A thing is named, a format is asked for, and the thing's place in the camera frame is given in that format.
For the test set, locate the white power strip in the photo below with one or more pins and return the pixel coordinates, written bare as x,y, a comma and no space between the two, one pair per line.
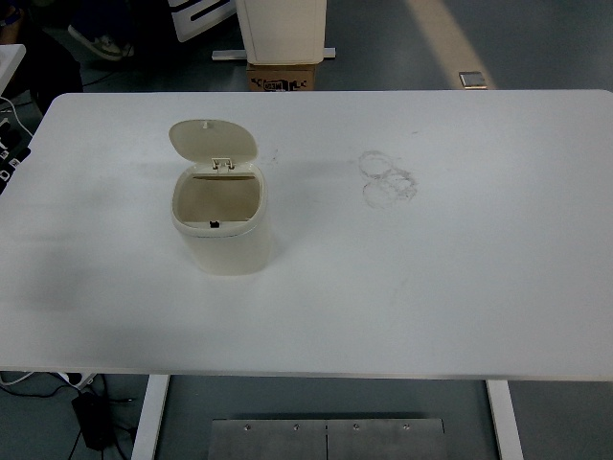
76,378

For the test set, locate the brown cardboard box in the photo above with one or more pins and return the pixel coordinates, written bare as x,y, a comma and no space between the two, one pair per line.
280,76

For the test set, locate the grey metal floor bar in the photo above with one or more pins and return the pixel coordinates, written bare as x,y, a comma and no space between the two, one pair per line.
227,55

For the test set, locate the black power strip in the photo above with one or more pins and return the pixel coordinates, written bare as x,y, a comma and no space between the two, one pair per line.
14,158

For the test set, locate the grey floor socket plate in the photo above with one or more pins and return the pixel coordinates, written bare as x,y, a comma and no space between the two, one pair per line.
471,79

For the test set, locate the white panel with black slots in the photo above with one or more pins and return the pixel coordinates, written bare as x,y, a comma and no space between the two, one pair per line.
191,14

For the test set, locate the white table leg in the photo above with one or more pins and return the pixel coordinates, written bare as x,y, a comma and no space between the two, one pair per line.
504,421
149,417

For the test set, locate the white side table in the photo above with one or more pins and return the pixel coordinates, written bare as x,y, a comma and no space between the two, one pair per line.
10,60

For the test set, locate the small cream lidded trash bin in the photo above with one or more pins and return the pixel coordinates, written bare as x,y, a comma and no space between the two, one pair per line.
230,249

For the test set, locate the grey metal plate with screws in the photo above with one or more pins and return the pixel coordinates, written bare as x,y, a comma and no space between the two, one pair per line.
325,441

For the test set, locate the black power adapter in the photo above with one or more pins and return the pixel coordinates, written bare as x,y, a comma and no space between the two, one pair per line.
93,421

